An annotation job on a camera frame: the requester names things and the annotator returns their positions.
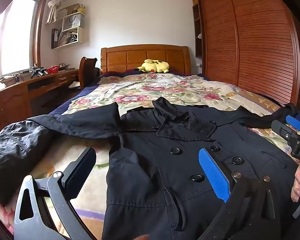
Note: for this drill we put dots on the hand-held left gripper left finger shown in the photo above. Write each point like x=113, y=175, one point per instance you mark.
x=81, y=172

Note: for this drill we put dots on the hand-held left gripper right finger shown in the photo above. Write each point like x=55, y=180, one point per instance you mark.
x=212, y=175

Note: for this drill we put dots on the black trench coat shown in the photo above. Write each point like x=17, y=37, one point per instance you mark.
x=150, y=180

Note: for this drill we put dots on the person's right hand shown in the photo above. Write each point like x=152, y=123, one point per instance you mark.
x=297, y=182

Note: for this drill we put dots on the dark puffy jacket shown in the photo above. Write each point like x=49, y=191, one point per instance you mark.
x=15, y=152

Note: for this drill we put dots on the wooden slatted wardrobe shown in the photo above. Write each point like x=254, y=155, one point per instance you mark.
x=260, y=42

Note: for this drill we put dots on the floral blanket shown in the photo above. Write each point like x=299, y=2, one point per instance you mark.
x=165, y=90

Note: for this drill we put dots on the wooden desk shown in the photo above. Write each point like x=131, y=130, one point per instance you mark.
x=10, y=100

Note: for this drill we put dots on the wooden chair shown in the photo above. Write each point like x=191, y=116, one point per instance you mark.
x=86, y=70

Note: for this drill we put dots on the red basket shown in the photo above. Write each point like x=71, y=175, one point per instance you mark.
x=52, y=70

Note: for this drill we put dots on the metal bowl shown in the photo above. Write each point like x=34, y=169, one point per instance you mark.
x=64, y=66

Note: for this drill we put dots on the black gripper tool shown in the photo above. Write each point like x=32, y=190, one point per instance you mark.
x=38, y=71

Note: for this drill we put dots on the yellow plush toy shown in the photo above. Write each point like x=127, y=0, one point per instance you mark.
x=155, y=66

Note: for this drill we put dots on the small white round light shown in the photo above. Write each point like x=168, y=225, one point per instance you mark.
x=199, y=35

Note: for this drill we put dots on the wooden bed headboard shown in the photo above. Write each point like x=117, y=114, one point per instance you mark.
x=140, y=55

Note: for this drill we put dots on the stack of magazines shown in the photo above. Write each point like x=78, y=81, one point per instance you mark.
x=67, y=37

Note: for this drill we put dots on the black binders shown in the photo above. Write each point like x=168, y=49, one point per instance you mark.
x=54, y=38

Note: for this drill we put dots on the window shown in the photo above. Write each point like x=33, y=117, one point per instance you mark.
x=17, y=37

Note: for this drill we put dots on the white paper bag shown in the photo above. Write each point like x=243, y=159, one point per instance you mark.
x=72, y=21

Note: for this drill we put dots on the small yellow figure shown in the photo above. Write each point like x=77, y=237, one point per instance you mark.
x=81, y=8

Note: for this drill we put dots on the beige box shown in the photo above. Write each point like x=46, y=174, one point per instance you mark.
x=70, y=8

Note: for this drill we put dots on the tied beige curtain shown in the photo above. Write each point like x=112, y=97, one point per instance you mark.
x=55, y=3

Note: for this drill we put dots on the white wall shelf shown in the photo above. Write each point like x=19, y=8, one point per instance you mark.
x=80, y=36

